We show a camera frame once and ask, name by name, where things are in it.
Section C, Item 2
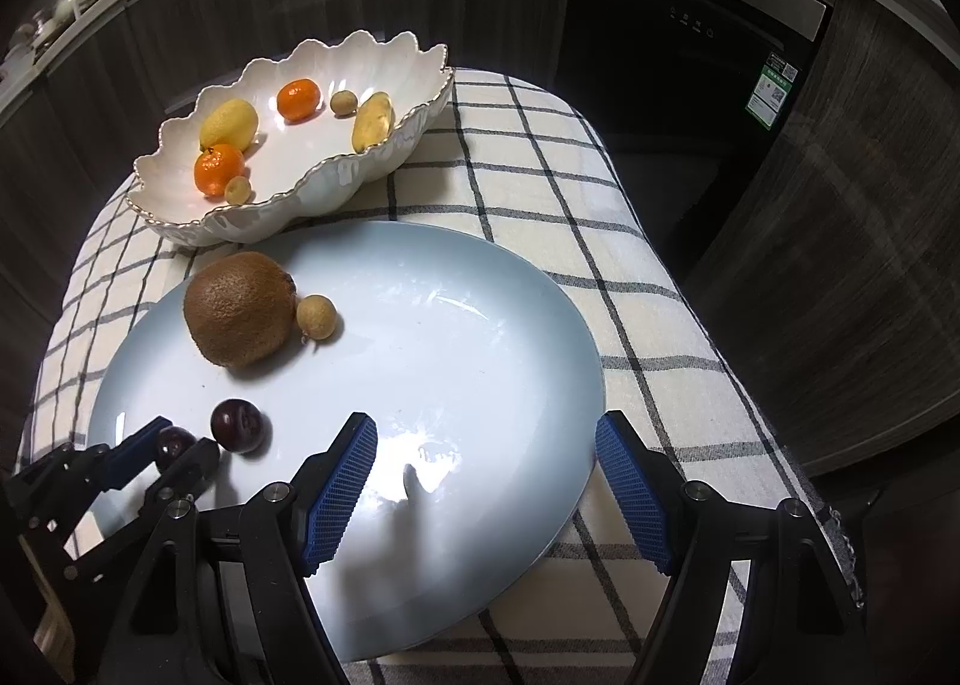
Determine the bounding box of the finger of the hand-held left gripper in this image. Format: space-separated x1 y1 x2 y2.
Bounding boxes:
64 439 222 583
15 417 173 506

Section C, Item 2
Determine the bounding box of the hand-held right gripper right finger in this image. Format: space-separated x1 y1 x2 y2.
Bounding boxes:
595 410 875 685

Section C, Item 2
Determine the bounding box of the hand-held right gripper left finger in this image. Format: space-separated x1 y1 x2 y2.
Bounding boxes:
105 412 380 685

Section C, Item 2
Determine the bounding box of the dark purple plum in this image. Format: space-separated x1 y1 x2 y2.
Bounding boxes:
154 426 197 470
210 398 266 456

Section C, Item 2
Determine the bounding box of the pale blue plate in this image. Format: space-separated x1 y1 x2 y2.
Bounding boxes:
86 220 607 663

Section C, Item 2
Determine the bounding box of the white scalloped bowl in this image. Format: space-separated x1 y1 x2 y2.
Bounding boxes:
126 31 455 249

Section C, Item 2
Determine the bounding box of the small yellow banana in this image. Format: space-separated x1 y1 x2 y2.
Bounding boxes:
351 92 395 155

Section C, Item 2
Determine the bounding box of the orange mandarin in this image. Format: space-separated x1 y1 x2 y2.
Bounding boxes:
277 79 323 124
194 145 247 198

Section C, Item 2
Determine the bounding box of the brown kiwi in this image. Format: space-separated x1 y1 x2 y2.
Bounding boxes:
184 251 299 369

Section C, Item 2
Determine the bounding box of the white black checked cloth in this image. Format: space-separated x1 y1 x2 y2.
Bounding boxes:
15 65 863 685

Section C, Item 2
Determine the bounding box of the yellow lemon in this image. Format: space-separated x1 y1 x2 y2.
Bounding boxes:
199 98 260 152

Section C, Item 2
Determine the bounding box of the green white sticker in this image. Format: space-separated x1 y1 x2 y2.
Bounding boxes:
746 58 800 131

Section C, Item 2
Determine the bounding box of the black dishwasher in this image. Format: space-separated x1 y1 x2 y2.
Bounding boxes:
551 0 833 273

